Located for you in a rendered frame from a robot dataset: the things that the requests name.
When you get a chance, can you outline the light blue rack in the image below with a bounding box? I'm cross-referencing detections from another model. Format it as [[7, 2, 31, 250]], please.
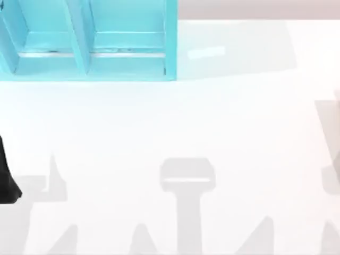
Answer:
[[0, 0, 178, 81]]

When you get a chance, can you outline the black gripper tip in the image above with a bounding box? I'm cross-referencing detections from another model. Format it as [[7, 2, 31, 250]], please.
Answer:
[[0, 135, 23, 206]]

